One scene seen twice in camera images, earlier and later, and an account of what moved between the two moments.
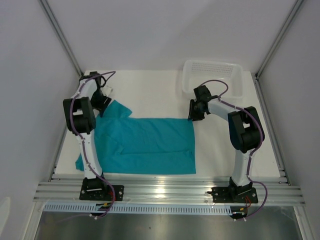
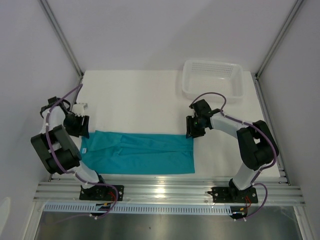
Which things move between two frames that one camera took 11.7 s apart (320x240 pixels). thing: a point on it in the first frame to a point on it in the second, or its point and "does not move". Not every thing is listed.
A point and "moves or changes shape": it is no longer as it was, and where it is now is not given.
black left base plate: [96, 188] does not move
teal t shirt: [124, 145] moves or changes shape
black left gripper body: [97, 100] to [73, 124]
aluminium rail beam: [270, 190] does not move
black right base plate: [234, 195] does not move
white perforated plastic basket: [222, 79] does not move
